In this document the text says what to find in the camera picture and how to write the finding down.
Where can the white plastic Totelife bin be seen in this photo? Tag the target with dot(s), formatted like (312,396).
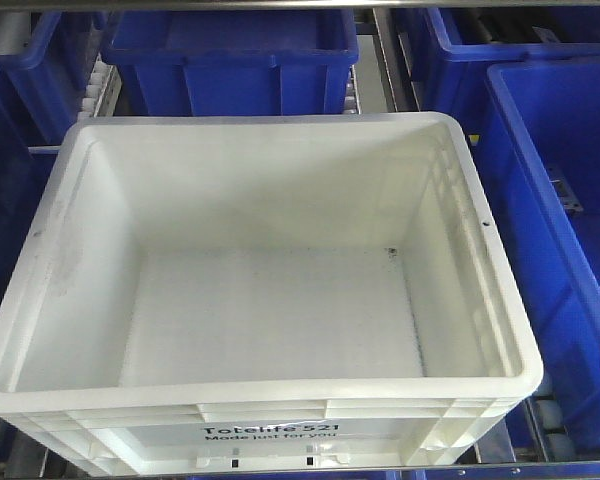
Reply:
(202,295)

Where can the blue bin rear centre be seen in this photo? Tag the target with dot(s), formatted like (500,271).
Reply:
(233,63)

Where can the blue bin left shelf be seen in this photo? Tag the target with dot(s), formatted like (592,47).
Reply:
(22,179)

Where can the blue bin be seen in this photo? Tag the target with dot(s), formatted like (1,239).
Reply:
(448,50)
(48,58)
(233,63)

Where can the blue bin right shelf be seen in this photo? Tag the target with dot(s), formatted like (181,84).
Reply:
(538,158)

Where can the blue bin rear left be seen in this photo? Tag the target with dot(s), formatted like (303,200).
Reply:
(48,58)

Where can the blue bin shelf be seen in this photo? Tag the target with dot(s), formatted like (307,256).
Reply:
(538,158)
(22,179)

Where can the blue bin rear right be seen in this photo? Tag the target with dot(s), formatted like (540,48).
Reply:
(448,50)

